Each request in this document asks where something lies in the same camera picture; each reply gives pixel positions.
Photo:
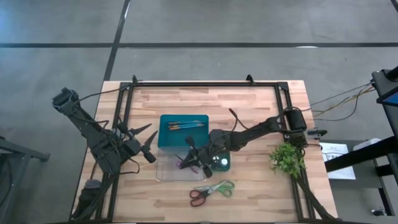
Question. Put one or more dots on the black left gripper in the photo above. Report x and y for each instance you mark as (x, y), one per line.
(133, 147)

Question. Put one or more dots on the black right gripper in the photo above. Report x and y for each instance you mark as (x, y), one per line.
(206, 154)

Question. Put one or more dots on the purple scissors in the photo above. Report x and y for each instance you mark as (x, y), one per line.
(195, 170)

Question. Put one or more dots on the light blue paint bottle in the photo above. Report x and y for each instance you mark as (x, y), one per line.
(224, 161)

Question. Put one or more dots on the grey paintbrush orange end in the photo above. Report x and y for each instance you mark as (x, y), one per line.
(192, 123)

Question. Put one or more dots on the dark thin paintbrush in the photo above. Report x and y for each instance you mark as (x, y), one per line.
(186, 122)

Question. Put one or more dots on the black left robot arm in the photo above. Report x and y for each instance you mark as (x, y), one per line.
(90, 133)

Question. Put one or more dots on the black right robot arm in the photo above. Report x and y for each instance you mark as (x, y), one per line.
(258, 129)

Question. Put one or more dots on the blue plastic bin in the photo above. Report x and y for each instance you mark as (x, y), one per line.
(183, 138)

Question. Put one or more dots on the clear plastic bin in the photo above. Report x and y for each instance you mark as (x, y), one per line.
(168, 171)

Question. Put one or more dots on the red and black scissors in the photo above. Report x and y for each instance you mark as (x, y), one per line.
(205, 193)

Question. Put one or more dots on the green scissors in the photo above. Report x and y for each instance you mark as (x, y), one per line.
(220, 189)

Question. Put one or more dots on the green artificial plant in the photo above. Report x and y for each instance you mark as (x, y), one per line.
(287, 160)

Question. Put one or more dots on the white paper sheet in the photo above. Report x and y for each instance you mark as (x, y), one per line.
(339, 165)

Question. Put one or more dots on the black equipment stand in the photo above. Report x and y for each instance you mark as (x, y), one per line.
(357, 155)

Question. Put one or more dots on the white box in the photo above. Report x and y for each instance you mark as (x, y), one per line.
(367, 144)

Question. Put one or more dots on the small black item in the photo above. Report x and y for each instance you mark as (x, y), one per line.
(377, 212)

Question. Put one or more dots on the blue screen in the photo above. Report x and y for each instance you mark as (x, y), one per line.
(392, 99)

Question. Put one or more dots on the black aluminium table frame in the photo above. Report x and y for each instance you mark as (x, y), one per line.
(202, 84)

